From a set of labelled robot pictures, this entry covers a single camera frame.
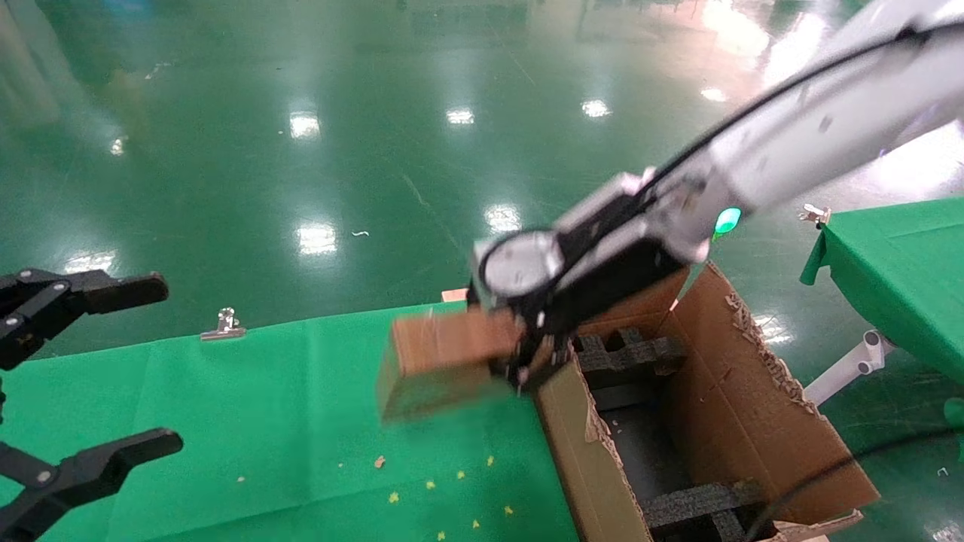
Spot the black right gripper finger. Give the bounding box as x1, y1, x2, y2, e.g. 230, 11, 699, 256
493, 335, 563, 394

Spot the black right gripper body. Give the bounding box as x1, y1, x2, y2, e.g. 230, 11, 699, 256
468, 217, 691, 386

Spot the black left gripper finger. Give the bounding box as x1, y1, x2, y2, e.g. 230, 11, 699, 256
0, 269, 170, 371
0, 429, 185, 542

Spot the small brown cardboard box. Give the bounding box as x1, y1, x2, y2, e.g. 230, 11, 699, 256
377, 307, 529, 424

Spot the large open cardboard carton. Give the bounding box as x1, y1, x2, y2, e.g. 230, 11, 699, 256
531, 260, 882, 542

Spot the black foam insert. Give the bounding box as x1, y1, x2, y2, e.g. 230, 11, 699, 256
640, 480, 770, 542
575, 326, 688, 394

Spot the large green table cloth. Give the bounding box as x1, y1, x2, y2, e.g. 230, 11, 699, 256
0, 301, 581, 542

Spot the white table leg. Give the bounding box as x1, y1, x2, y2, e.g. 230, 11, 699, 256
802, 330, 895, 408

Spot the small green table cloth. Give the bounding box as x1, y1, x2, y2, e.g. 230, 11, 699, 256
800, 197, 964, 461

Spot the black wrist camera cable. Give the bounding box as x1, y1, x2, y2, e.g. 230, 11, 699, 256
644, 19, 964, 198

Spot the thin black hanging cable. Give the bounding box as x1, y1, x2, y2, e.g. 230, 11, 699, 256
744, 428, 964, 542

